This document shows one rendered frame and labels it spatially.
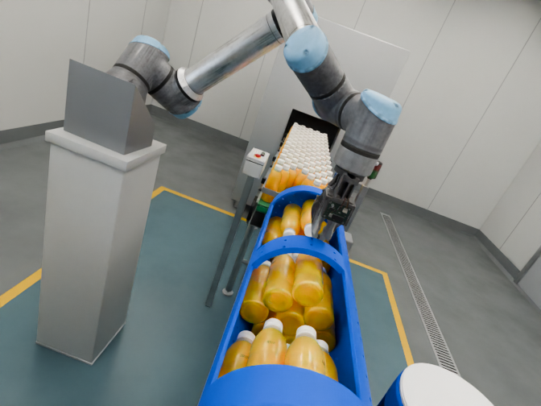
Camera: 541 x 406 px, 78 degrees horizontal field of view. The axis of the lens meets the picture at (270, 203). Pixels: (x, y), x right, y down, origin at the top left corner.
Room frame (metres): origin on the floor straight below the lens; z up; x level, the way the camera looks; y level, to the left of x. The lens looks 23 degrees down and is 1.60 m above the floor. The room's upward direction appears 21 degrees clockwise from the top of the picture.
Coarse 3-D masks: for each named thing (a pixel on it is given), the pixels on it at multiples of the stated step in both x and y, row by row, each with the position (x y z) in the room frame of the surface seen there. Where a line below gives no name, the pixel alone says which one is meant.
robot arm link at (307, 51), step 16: (272, 0) 1.06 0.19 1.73; (288, 0) 0.96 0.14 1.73; (304, 0) 1.00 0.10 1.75; (288, 16) 0.89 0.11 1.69; (304, 16) 0.87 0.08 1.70; (288, 32) 0.84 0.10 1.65; (304, 32) 0.76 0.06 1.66; (320, 32) 0.74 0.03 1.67; (288, 48) 0.75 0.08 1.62; (304, 48) 0.72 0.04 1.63; (320, 48) 0.73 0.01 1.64; (288, 64) 0.75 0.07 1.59; (304, 64) 0.73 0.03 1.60; (320, 64) 0.73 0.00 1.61; (336, 64) 0.76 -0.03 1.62; (304, 80) 0.75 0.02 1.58; (320, 80) 0.75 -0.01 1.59; (336, 80) 0.77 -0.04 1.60; (320, 96) 0.77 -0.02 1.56
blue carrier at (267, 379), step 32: (288, 192) 1.11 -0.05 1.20; (320, 192) 1.13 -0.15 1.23; (256, 256) 0.72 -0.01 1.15; (320, 256) 0.70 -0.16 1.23; (352, 288) 0.67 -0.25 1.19; (352, 320) 0.53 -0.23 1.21; (224, 352) 0.42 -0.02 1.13; (352, 352) 0.45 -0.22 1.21; (224, 384) 0.34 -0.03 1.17; (256, 384) 0.32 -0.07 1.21; (288, 384) 0.32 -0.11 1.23; (320, 384) 0.34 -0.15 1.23; (352, 384) 0.50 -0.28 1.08
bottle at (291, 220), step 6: (294, 204) 1.14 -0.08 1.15; (288, 210) 1.08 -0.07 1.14; (294, 210) 1.08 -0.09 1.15; (300, 210) 1.12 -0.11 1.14; (288, 216) 1.03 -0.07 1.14; (294, 216) 1.03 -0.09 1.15; (300, 216) 1.08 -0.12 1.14; (282, 222) 1.01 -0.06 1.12; (288, 222) 0.99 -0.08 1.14; (294, 222) 1.00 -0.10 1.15; (282, 228) 0.99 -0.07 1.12; (288, 228) 0.97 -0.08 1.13; (294, 228) 0.98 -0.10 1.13; (300, 228) 1.01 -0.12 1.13
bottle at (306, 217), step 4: (308, 200) 1.14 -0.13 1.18; (312, 200) 1.14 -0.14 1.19; (304, 204) 1.12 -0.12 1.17; (308, 204) 1.10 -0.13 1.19; (304, 208) 1.08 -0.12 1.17; (308, 208) 1.06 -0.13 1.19; (304, 212) 1.04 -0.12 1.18; (308, 212) 1.02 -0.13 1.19; (304, 216) 1.01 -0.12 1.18; (308, 216) 1.00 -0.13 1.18; (300, 220) 1.01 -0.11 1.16; (304, 220) 0.99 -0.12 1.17; (308, 220) 0.98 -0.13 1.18; (300, 224) 1.00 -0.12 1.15; (304, 224) 0.98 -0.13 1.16; (308, 224) 0.97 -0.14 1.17
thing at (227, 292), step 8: (256, 200) 1.63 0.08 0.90; (248, 216) 1.60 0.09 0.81; (256, 216) 1.85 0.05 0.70; (264, 216) 1.89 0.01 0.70; (248, 224) 1.94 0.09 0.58; (256, 224) 1.75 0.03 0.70; (248, 232) 1.92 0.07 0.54; (248, 240) 1.92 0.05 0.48; (240, 248) 1.93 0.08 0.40; (240, 256) 1.92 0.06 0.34; (240, 264) 1.93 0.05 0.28; (232, 272) 1.93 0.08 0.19; (232, 280) 1.92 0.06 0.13; (224, 288) 1.96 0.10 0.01; (232, 288) 1.94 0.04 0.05
